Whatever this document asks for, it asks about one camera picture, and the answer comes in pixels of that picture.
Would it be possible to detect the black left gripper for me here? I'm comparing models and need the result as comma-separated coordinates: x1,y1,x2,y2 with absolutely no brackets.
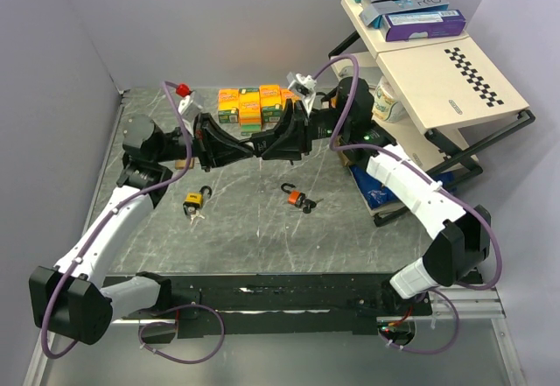
157,112,256,172

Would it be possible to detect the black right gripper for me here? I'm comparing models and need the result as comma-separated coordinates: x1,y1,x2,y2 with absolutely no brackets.
255,101,347,164

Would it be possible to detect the black padlock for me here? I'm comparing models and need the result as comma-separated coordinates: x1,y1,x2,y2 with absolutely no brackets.
246,130,276,157

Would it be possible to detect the large brass padlock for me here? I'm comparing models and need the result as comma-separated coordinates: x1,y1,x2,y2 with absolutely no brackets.
174,158,196,170

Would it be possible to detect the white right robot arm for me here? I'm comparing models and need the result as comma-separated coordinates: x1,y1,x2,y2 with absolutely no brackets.
251,76,500,315

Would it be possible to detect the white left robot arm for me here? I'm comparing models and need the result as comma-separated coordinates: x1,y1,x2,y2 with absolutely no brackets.
29,113,256,347

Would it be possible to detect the orange sponge pack stack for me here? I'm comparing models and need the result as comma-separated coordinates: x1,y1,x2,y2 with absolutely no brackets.
218,85,299,135

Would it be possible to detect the orange padlock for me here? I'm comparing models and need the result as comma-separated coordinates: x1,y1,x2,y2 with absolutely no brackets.
280,183,322,214

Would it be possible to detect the yellow padlock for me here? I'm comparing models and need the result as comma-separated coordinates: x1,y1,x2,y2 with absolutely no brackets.
182,186,213,223

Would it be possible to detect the blue bag under shelf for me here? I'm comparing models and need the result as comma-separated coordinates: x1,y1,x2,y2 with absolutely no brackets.
352,165,459,217

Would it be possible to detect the cream tiered shelf rack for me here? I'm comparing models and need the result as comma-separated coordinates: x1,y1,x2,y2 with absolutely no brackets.
321,0,537,228

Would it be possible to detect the purple toothpaste box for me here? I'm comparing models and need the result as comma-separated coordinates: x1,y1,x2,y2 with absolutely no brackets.
380,10,466,42

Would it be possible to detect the grey R.O.C.S. toothpaste box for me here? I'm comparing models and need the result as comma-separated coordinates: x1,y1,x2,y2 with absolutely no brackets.
359,0,449,28

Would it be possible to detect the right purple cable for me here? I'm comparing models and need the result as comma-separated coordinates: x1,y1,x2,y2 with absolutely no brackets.
312,53,503,355

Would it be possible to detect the purple cable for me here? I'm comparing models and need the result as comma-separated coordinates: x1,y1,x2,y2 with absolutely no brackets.
312,53,503,355
41,80,226,364

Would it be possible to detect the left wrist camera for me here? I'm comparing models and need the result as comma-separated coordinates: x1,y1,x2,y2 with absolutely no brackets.
175,83,204,121

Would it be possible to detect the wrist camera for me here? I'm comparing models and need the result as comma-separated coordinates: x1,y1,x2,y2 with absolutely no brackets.
175,83,204,121
287,72,317,101

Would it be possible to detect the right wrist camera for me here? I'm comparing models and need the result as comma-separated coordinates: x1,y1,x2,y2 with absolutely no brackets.
287,72,317,101

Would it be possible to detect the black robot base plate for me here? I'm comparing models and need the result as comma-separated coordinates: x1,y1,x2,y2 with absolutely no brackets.
104,271,482,346

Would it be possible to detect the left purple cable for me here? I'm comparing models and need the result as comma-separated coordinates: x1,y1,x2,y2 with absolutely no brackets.
41,80,226,364

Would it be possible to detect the aluminium rail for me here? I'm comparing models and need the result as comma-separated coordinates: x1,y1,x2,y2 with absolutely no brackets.
24,287,525,385

